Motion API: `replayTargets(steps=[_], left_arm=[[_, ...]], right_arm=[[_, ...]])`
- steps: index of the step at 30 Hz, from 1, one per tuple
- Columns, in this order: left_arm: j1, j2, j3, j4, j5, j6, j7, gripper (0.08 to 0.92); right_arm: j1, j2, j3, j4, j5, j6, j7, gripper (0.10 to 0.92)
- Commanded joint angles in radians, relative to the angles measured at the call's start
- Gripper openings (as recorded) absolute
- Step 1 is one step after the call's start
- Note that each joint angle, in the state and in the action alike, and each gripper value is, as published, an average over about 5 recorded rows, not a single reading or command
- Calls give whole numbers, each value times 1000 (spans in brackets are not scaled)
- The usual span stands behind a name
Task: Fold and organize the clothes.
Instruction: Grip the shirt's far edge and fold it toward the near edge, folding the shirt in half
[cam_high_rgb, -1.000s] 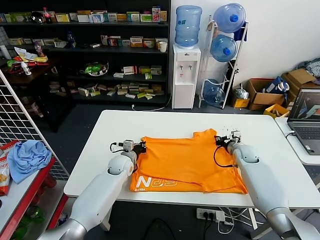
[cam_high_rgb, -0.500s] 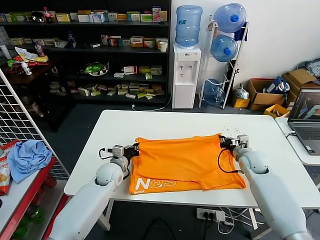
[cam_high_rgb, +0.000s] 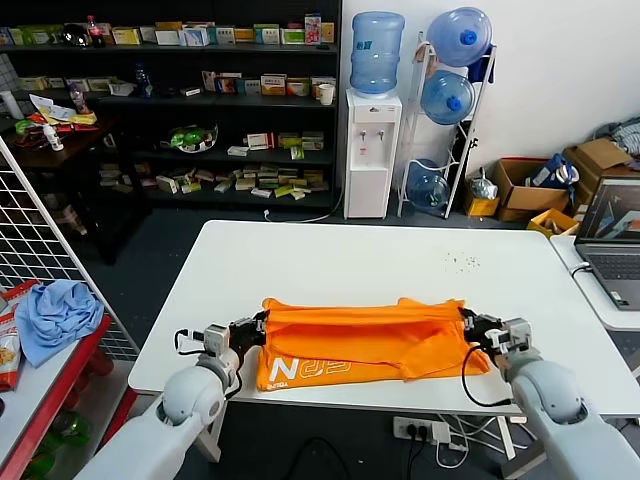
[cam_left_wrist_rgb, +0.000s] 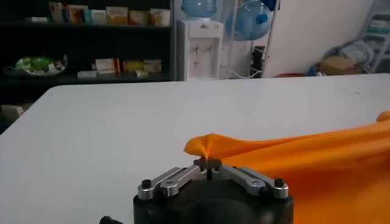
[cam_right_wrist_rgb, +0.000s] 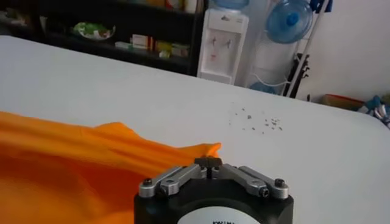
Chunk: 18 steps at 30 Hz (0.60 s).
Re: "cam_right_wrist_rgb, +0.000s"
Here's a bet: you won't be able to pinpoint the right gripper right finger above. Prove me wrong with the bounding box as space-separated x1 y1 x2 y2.
208 156 289 200

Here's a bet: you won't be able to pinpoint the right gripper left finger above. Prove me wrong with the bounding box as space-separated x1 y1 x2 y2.
138 156 210 198

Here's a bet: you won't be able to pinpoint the orange t-shirt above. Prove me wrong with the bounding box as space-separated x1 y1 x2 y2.
0 111 222 224

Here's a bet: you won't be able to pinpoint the scattered dark crumbs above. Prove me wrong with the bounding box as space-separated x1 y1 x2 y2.
228 103 284 135

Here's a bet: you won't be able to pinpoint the black tripod stand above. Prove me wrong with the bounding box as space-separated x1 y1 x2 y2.
283 53 311 99

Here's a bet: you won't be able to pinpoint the red-edged cardboard box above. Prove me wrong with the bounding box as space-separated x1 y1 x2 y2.
322 93 365 111

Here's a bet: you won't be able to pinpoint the white green medicine box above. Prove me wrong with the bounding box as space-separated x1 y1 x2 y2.
171 43 190 58

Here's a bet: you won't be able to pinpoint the yellow green medicine box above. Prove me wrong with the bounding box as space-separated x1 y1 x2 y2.
155 41 173 57

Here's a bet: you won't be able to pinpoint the white water dispenser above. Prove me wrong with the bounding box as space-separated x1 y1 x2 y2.
197 8 250 85

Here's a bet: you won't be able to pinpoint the blue white bag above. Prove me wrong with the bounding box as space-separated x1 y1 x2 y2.
359 96 390 128

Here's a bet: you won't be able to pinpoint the red white medicine box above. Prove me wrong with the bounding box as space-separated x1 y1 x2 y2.
131 33 153 51

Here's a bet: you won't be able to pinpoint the white metal jug rack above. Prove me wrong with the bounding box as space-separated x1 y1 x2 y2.
243 0 332 98

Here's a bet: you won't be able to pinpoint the black shelving unit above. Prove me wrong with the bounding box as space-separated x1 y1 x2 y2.
0 0 208 77

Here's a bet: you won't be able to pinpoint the bowl with green fruit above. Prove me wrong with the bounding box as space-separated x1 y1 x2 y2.
71 21 116 41

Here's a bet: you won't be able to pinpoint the white paper cup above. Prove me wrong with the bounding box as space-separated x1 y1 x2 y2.
184 0 198 13

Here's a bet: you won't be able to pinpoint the labelled blue water jug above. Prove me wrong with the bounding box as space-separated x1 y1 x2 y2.
213 0 250 10

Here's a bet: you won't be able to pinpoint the navy blue cloth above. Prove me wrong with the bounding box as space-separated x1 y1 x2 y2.
310 0 333 13

